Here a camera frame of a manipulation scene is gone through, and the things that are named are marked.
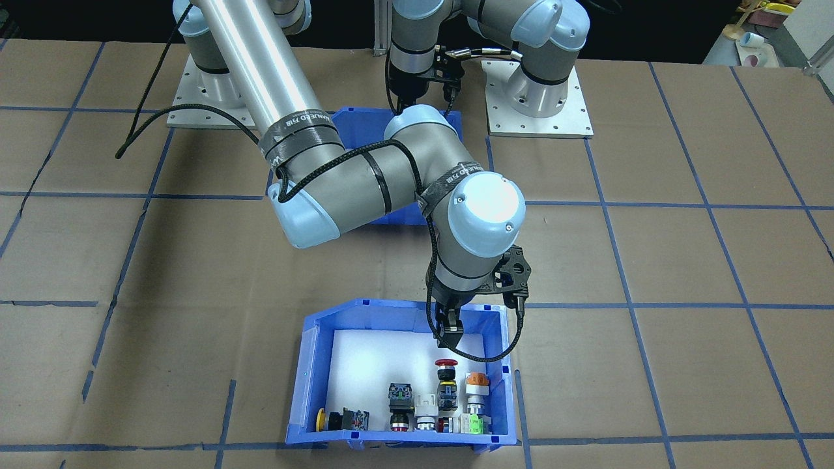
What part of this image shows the blue bin with push buttons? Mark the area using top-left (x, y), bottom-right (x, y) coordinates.
top-left (285, 298), bottom-right (519, 453)

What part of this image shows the blue bin with batteries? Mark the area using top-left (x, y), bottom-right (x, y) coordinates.
top-left (267, 107), bottom-right (465, 227)

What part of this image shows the red mushroom emergency button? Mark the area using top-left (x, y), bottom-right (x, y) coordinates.
top-left (435, 358), bottom-right (459, 411)

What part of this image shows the white block silver push button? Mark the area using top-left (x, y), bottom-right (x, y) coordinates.
top-left (415, 392), bottom-right (439, 431)

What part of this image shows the red button with black block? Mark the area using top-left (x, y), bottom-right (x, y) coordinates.
top-left (388, 383), bottom-right (416, 433)

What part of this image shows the white foam pad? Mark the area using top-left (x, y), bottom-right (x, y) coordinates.
top-left (324, 329), bottom-right (489, 434)

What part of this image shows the yellow push button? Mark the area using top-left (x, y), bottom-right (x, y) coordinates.
top-left (315, 408), bottom-right (371, 433)

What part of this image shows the wooden stand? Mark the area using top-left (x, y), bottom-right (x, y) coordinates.
top-left (722, 0), bottom-right (756, 40)

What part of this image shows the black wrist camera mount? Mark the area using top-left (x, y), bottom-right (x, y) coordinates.
top-left (482, 246), bottom-right (532, 308)
top-left (430, 49), bottom-right (465, 85)

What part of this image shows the orange white selector switch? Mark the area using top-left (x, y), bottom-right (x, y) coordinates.
top-left (465, 373), bottom-right (489, 414)

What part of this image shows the aluminium extrusion post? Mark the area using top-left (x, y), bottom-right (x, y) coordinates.
top-left (373, 0), bottom-right (395, 57)

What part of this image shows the white square base plate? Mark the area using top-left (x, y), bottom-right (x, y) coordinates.
top-left (481, 60), bottom-right (594, 139)
top-left (166, 53), bottom-right (258, 129)

